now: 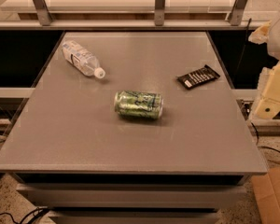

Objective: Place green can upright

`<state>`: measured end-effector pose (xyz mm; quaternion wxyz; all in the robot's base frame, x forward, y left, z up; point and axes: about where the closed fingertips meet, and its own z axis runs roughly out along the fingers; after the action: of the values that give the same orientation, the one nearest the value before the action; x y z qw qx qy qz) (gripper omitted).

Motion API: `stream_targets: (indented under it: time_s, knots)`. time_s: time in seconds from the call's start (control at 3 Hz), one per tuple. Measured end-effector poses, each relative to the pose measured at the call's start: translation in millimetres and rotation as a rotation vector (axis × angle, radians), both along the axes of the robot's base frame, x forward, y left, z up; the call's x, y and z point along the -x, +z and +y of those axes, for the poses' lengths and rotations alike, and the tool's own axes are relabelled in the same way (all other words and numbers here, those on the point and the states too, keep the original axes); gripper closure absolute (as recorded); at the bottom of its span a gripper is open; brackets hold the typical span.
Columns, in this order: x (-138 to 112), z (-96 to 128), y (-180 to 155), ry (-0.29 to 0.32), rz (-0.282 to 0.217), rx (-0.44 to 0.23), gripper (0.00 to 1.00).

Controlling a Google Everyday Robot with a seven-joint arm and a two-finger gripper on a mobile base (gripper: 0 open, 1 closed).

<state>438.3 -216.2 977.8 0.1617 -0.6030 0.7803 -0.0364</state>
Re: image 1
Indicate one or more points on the black snack bar wrapper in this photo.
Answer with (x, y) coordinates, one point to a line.
(198, 77)

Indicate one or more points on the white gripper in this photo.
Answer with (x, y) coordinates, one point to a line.
(268, 103)

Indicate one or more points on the metal rail frame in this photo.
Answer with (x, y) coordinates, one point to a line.
(34, 14)

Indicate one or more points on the grey drawer cabinet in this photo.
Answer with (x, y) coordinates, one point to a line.
(73, 153)

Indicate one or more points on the cardboard box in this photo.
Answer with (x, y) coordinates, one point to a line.
(267, 193)

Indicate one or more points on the clear plastic water bottle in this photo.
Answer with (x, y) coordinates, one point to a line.
(82, 59)

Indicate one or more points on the green soda can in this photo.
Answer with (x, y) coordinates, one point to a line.
(138, 104)

